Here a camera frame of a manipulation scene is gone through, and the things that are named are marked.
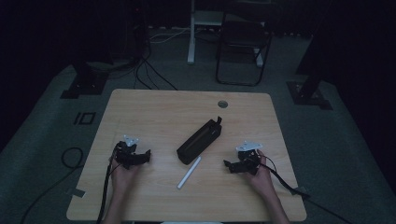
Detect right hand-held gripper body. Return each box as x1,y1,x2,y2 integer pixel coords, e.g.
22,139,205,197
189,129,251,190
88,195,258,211
229,140,264,175

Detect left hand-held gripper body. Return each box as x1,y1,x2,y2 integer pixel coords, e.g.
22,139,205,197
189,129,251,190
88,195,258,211
113,134,145,170

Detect black pencil case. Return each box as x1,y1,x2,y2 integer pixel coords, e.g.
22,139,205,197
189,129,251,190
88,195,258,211
176,116,223,165

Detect white pen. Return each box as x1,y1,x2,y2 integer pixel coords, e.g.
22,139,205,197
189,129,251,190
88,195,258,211
177,156,203,190

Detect person's left hand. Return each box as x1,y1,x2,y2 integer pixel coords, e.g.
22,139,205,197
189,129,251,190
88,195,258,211
108,154,141,191

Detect person's right hand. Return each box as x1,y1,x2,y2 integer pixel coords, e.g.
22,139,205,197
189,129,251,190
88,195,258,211
247,148,275,198

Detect black stand base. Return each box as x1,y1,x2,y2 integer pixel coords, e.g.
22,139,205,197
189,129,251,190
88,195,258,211
286,78,333,111
60,60,110,100

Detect black folding chair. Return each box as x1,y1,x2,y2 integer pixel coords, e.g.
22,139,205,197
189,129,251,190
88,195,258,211
215,8,274,88

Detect white metal stand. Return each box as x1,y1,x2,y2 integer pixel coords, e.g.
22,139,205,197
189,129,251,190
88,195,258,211
186,0,265,68

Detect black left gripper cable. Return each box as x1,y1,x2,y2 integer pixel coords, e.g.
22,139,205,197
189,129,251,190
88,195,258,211
95,148,120,224

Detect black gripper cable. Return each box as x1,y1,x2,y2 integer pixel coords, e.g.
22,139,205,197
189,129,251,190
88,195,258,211
95,148,120,224
258,153,356,224

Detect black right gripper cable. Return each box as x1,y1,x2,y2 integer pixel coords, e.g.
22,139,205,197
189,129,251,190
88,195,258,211
258,153,356,224

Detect black floor cable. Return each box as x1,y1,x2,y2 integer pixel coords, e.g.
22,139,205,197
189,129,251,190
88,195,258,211
19,147,85,224

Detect black floor cables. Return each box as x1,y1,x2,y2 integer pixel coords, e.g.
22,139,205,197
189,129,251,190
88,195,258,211
132,46,179,91

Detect white floor cable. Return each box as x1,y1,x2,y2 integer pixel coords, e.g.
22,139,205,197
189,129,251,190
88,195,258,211
148,27,191,45

